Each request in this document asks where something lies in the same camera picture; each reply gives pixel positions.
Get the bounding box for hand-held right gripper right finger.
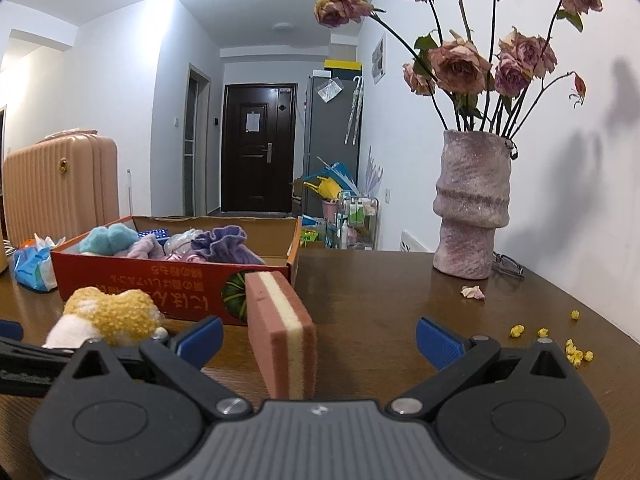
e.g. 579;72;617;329
387;316;576;422

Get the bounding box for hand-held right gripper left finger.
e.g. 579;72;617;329
65;316;253;422

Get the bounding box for pink sponge block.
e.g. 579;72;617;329
244;270;319;401

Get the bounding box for red cardboard box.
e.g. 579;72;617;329
50;215;302;327

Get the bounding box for white and yellow plush hamster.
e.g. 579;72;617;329
41;286;169;349

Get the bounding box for iridescent mesh bath ball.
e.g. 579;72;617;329
162;237;196;256

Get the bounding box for purple knit drawstring pouch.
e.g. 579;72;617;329
191;225;266;266

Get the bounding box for lavender fluffy headband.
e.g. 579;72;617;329
125;237;168;261

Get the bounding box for light blue plush toy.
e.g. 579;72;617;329
77;224;138;256

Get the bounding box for blue tissue pack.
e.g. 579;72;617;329
12;233;66;292

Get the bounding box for black eyeglasses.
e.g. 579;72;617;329
492;251;526;281

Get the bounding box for scattered yellow flower bits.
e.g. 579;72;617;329
509;308;596;370

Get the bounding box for pink textured vase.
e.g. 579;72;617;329
431;129;519;281

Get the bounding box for pink ribbed suitcase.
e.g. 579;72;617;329
1;130;120;251

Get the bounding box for rolling cart with bottles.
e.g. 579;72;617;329
322;191;379;251

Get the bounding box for brown cardboard box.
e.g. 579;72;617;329
291;177;313;217

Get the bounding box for yellow plastic toy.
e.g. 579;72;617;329
305;176;341;201

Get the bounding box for dark brown entrance door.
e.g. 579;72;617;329
221;83;298;213

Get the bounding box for grey interior door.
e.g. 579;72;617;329
182;62;212;217

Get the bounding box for grey refrigerator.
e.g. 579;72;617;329
302;72;363;196

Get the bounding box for hanging folded umbrella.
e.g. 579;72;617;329
344;76;365;147

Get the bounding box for clear plastic bag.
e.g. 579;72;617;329
316;78;345;104

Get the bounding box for dried pink roses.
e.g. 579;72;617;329
314;0;605;138

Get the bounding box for yellow box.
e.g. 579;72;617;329
324;58;363;75

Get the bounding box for lavender flower wall decor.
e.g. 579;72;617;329
364;146;386;196

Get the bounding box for wall picture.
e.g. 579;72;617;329
371;32;388;85

